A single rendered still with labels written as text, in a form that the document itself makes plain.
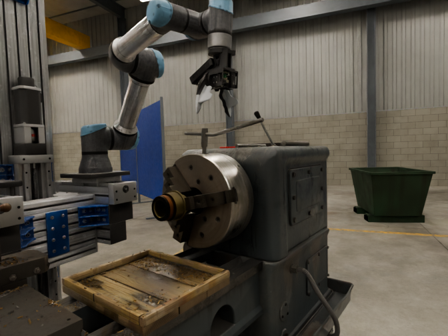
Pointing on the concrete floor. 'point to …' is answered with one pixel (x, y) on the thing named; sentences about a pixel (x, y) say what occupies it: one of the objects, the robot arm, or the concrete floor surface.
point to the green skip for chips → (391, 193)
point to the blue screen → (147, 154)
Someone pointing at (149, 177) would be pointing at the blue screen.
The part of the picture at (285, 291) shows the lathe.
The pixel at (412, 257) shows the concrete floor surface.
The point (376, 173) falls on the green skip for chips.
